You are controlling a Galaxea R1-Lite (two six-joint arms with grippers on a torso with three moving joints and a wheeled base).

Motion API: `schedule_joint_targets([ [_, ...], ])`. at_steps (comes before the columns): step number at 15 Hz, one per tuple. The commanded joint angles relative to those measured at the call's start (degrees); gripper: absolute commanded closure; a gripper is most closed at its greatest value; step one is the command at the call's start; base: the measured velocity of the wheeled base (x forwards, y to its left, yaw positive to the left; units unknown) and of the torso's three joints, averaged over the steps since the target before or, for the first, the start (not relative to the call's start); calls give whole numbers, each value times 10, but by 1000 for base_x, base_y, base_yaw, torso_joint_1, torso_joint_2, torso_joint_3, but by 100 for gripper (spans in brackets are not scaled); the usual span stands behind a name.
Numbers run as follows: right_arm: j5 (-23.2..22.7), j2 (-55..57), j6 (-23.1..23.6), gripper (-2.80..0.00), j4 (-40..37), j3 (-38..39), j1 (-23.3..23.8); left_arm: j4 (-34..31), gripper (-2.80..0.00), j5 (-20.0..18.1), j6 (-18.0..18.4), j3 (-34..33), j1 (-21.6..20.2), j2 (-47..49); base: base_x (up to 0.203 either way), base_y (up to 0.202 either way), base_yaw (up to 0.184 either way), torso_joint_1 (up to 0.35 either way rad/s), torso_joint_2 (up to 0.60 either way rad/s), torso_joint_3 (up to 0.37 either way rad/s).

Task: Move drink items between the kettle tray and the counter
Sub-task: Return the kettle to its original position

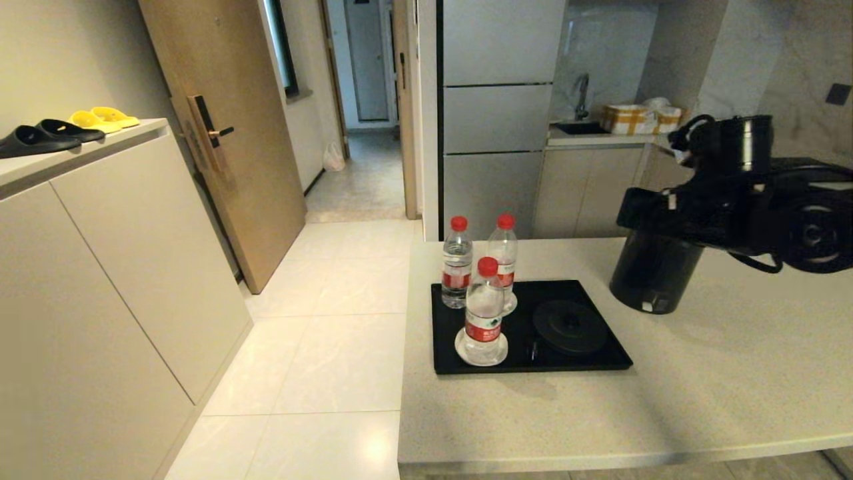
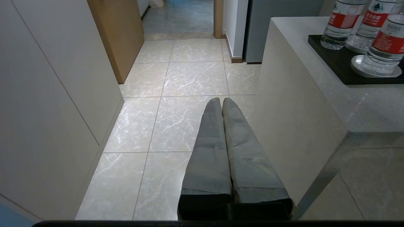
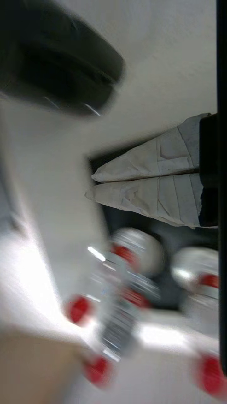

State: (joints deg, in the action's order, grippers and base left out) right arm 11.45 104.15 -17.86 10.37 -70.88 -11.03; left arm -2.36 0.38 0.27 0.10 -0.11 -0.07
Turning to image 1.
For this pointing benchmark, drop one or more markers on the beige kitchen base cabinets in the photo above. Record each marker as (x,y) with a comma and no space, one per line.
(593,190)

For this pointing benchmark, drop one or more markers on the black induction cooktop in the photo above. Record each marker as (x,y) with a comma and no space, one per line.
(820,162)

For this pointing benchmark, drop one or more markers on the clear water bottle red cap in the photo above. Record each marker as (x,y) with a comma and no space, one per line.
(457,266)
(484,313)
(505,243)

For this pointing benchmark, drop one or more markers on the dark wall socket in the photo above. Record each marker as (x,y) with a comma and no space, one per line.
(839,94)

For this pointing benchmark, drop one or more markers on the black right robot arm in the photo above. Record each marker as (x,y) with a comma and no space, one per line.
(813,226)

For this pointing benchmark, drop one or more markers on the small yellow checked basket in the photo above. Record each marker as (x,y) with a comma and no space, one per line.
(664,121)

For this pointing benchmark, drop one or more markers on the beige shoe cabinet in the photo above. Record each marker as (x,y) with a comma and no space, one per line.
(100,300)

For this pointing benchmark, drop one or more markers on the dark green electric kettle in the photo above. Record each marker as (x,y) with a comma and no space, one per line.
(656,280)

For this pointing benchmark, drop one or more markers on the white crumpled cloth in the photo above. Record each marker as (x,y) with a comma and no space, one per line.
(658,103)

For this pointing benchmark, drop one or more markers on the yellow slipper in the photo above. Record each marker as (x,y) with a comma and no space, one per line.
(93,121)
(116,116)

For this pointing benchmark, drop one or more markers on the black and brass door lock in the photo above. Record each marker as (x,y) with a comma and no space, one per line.
(203,126)

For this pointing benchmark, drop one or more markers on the white paper coaster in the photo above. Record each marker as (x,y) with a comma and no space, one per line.
(460,350)
(513,305)

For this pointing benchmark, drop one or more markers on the grey refrigerator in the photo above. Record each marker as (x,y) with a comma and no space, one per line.
(496,113)

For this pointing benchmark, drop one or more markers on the black slipper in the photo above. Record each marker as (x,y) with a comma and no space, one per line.
(70,129)
(30,140)

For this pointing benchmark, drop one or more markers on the round black kettle base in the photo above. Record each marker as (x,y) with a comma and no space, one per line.
(570,326)

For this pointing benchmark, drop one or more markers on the large yellow checked basket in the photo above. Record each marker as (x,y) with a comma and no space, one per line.
(626,120)

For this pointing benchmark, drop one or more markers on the dark kitchen sink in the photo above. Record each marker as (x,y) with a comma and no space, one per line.
(580,128)

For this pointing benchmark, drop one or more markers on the white plastic bag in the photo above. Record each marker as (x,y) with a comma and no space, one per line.
(334,158)

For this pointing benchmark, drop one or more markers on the light wooden door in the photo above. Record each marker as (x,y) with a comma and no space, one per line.
(226,100)

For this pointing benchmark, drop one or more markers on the dark framed window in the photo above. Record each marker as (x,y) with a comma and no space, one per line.
(283,46)

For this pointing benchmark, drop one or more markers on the black rectangular tray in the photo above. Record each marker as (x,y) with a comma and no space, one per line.
(586,363)

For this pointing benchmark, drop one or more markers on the wooden door frame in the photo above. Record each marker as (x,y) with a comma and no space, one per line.
(402,133)

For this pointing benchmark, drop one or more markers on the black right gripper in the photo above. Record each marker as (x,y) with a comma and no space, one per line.
(693,220)

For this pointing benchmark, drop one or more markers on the chrome kitchen faucet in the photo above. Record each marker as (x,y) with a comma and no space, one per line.
(583,93)

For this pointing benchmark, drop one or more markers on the pale hallway door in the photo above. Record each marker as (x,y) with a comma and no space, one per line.
(368,60)

